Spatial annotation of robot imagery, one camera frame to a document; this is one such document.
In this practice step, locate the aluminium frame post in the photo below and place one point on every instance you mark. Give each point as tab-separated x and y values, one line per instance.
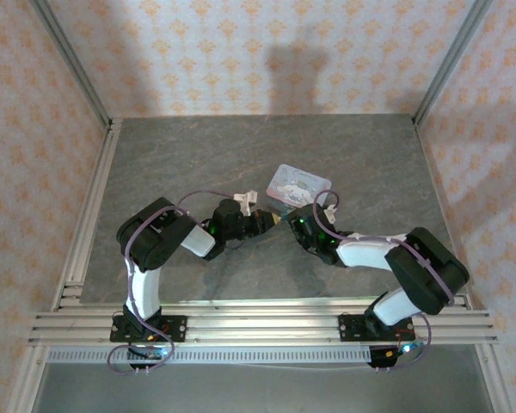
74	60
450	60

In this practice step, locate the wide aluminium base rail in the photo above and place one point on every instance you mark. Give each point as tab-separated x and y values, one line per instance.
262	329

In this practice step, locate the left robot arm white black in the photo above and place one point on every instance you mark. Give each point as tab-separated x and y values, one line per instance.
148	292

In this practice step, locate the pastel cartoon tin box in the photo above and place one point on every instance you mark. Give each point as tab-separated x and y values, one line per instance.
299	185

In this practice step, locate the aluminium frame leg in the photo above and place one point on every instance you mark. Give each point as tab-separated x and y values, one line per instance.
26	378
496	387

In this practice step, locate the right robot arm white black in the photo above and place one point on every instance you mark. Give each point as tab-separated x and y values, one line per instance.
413	281

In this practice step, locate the narrow aluminium cross rail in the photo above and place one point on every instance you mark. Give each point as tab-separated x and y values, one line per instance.
262	304

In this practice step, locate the grey metal lower shelf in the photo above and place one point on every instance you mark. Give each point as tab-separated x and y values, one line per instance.
262	391

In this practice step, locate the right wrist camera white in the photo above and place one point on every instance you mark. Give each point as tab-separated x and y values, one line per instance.
330	213

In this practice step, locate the aluminium side rail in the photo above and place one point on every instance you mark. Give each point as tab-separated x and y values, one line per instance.
104	159
434	172

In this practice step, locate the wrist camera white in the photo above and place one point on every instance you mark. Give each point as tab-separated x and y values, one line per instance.
245	199
330	213

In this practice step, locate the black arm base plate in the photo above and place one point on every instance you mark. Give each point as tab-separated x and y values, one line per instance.
348	329
177	329

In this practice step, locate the small circuit board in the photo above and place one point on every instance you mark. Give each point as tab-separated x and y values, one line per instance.
406	348
152	353

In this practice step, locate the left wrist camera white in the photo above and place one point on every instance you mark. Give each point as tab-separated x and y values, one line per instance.
245	199

